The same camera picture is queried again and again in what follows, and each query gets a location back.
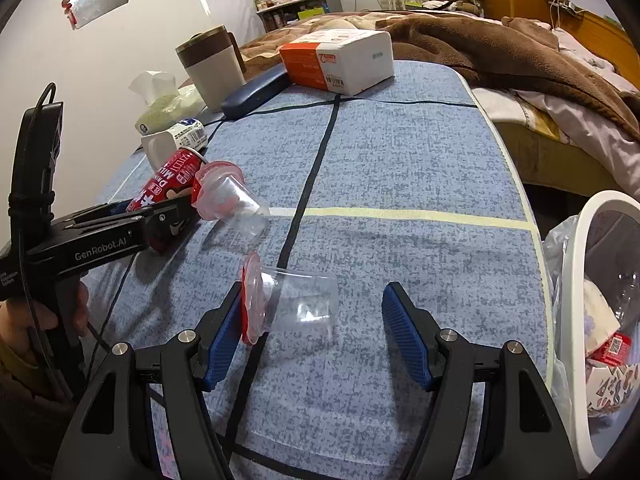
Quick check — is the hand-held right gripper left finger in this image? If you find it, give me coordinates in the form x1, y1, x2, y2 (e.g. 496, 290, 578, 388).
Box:
52, 281, 247, 480

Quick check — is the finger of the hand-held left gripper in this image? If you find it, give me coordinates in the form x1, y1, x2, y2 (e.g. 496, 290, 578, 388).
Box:
54, 199, 139, 232
141, 192, 196, 254

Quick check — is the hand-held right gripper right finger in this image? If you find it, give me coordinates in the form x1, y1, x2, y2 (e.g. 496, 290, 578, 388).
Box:
382, 281, 581, 480

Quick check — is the red drink can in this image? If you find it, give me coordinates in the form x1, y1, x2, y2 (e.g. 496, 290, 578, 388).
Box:
127, 147, 205, 253

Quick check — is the clear cup with red lid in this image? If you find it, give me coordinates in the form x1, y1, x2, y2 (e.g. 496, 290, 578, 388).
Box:
192, 159, 271, 241
241, 252, 338, 346

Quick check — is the white trash bin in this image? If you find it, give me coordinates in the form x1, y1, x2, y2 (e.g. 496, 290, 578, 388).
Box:
545, 191, 640, 478

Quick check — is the red and pink carton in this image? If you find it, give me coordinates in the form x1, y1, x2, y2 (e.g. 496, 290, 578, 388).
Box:
590, 331, 633, 366

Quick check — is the crushed patterned paper cup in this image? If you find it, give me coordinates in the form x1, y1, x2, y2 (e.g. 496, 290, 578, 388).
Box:
585, 360, 640, 418

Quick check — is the clear plastic bottle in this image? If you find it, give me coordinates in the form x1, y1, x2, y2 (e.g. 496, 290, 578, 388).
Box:
607, 260, 640, 341

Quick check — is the person's left forearm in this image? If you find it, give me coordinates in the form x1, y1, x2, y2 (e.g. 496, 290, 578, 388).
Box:
0, 340, 76, 466

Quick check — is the person's left hand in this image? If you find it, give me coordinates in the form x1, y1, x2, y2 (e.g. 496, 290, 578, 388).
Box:
0, 285, 92, 357

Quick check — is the white plastic tub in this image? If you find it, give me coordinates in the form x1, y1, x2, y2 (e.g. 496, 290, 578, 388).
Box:
141, 119, 209, 171

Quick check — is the soft tissue pack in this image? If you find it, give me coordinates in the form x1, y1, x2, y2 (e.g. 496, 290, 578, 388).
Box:
129, 71, 206, 135

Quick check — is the blue glasses case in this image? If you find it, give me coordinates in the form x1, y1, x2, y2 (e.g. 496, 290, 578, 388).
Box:
221, 67, 292, 121

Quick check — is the beige tumbler with brown band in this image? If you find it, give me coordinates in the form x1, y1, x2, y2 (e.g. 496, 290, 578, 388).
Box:
175, 25, 247, 112

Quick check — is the clear bin liner bag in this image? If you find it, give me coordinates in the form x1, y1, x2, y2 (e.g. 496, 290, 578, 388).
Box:
542, 212, 583, 411

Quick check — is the tan mattress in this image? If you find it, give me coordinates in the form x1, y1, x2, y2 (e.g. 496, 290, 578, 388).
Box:
492, 120, 621, 196

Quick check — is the orange and white box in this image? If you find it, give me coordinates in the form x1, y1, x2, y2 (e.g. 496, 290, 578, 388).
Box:
279, 29, 396, 96

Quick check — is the white desk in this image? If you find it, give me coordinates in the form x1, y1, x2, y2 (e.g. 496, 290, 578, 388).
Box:
255, 0, 343, 31

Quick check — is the pink bed sheet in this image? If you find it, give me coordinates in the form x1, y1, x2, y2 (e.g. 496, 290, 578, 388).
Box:
472, 27, 640, 186

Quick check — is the brown blanket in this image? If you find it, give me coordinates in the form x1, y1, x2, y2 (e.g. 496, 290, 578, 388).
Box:
239, 10, 640, 141

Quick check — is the wooden headboard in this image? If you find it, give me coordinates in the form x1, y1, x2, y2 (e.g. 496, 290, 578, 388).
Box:
550, 0, 640, 91

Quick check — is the power strip with cables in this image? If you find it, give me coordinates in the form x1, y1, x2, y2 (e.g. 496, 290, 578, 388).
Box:
545, 0, 583, 18

